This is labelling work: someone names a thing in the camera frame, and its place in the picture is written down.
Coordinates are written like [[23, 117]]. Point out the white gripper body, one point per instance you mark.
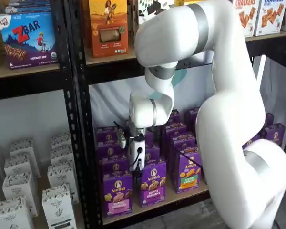
[[134, 155]]

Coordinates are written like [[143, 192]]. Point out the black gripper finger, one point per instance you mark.
[[139, 165]]

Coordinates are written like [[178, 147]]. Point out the purple Annie's box pink patch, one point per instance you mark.
[[118, 198]]

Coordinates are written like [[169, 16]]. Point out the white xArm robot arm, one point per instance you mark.
[[228, 119]]

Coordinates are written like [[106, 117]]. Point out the purple Annie's bunny grahams box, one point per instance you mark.
[[152, 186]]

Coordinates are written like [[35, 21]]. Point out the purple Annie's box green patch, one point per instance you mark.
[[188, 176]]

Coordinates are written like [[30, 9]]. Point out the black metal shelf rack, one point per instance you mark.
[[26, 88], [85, 119]]

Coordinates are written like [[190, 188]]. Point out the orange box with woman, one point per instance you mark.
[[108, 35]]

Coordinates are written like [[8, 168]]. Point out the white chocolate squares box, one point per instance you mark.
[[143, 12]]

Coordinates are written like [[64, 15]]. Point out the purple Z Bar box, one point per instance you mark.
[[26, 40]]

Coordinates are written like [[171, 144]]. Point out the white crackers box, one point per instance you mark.
[[269, 19], [250, 21]]

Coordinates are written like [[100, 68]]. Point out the blue snack box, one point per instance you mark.
[[28, 9]]

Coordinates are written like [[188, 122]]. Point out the white backdrop sheet teal stripe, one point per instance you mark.
[[109, 100]]

